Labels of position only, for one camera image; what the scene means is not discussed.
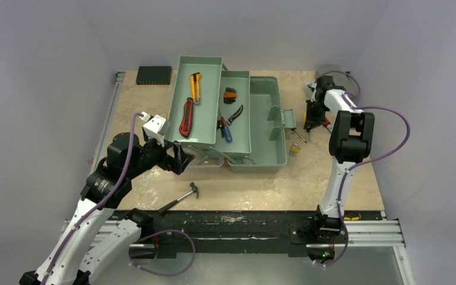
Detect black network switch box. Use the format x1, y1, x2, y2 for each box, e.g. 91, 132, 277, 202
135, 65, 172, 85

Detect yellow clip hex key set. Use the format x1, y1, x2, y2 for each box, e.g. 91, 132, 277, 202
289, 143, 301, 157

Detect blue red screwdriver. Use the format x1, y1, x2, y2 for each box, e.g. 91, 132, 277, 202
219, 116, 233, 143

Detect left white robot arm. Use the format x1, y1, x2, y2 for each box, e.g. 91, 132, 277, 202
19, 132, 195, 284

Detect black yellow stubby screwdriver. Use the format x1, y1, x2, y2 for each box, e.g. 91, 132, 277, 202
292, 128, 308, 144

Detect yellow black tool on base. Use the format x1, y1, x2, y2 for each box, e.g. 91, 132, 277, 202
343, 213, 362, 221

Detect green white screw box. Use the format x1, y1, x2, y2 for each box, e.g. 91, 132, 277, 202
304, 82, 316, 101

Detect black handled hammer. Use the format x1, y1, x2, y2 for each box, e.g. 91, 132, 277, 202
157, 182, 200, 215

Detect translucent green tool box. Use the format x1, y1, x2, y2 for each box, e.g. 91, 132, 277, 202
165, 55, 296, 173

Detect orange hex key set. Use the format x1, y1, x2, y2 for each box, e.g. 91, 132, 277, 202
223, 87, 238, 104

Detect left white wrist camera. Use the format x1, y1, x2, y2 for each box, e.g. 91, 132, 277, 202
140, 112, 170, 147

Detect yellow handled pliers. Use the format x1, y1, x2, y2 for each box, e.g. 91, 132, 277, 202
190, 72, 201, 105

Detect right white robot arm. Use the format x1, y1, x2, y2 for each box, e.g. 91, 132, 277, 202
304, 75, 375, 242

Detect red adjustable wrench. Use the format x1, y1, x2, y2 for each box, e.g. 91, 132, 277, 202
322, 119, 333, 132

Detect red black utility knife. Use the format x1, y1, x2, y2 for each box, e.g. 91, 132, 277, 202
179, 97, 194, 138

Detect grey plastic case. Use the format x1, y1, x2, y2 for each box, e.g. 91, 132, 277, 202
316, 64, 361, 98

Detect black pruning shears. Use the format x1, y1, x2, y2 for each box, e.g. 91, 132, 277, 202
217, 105, 243, 138

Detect aluminium rail frame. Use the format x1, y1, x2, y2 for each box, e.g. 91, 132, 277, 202
56, 71, 407, 252

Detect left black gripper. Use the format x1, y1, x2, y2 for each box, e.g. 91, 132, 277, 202
126, 132, 194, 178

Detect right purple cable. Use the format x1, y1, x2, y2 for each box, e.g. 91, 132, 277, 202
312, 71, 411, 268

